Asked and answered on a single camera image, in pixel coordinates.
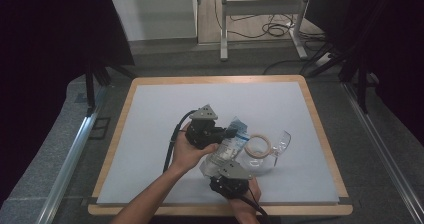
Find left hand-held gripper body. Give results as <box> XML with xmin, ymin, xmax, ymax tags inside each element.
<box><xmin>184</xmin><ymin>104</ymin><xmax>228</xmax><ymax>151</ymax></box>

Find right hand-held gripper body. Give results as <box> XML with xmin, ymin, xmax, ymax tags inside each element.
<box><xmin>208</xmin><ymin>159</ymin><xmax>254</xmax><ymax>200</ymax></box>

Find person's right hand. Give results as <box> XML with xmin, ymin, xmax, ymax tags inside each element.
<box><xmin>227</xmin><ymin>177</ymin><xmax>262</xmax><ymax>215</ymax></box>

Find person's left hand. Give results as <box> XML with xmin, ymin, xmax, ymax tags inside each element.
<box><xmin>171</xmin><ymin>121</ymin><xmax>220</xmax><ymax>176</ymax></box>

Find white table mat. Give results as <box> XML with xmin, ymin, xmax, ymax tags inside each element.
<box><xmin>96</xmin><ymin>81</ymin><xmax>341</xmax><ymax>206</ymax></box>

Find white power strip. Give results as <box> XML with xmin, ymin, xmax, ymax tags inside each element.
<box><xmin>313</xmin><ymin>51</ymin><xmax>335</xmax><ymax>69</ymax></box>

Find black tripod stand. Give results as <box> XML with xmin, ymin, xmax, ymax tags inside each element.
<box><xmin>300</xmin><ymin>41</ymin><xmax>372</xmax><ymax>115</ymax></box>
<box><xmin>84</xmin><ymin>61</ymin><xmax>137</xmax><ymax>117</ymax></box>

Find white cabinet panel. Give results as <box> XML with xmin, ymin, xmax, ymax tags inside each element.
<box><xmin>109</xmin><ymin>0</ymin><xmax>200</xmax><ymax>42</ymax></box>

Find dark curtain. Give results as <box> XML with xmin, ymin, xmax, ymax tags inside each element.
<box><xmin>304</xmin><ymin>0</ymin><xmax>424</xmax><ymax>146</ymax></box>
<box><xmin>0</xmin><ymin>0</ymin><xmax>136</xmax><ymax>206</ymax></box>

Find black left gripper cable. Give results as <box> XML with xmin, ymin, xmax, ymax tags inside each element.
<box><xmin>162</xmin><ymin>109</ymin><xmax>198</xmax><ymax>174</ymax></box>

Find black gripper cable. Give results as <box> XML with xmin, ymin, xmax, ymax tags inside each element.
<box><xmin>162</xmin><ymin>109</ymin><xmax>198</xmax><ymax>174</ymax></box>
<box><xmin>239</xmin><ymin>193</ymin><xmax>273</xmax><ymax>224</ymax></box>

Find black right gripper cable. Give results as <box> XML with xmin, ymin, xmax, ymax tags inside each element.
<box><xmin>239</xmin><ymin>193</ymin><xmax>273</xmax><ymax>224</ymax></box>

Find tangle of black floor cables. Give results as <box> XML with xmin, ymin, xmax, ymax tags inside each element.
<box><xmin>213</xmin><ymin>0</ymin><xmax>328</xmax><ymax>52</ymax></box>

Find white metal desk frame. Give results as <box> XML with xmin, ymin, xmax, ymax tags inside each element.
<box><xmin>219</xmin><ymin>0</ymin><xmax>313</xmax><ymax>62</ymax></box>

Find aluminium rail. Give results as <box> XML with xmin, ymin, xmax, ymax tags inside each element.
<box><xmin>342</xmin><ymin>81</ymin><xmax>424</xmax><ymax>224</ymax></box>
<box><xmin>35</xmin><ymin>84</ymin><xmax>108</xmax><ymax>224</ymax></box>

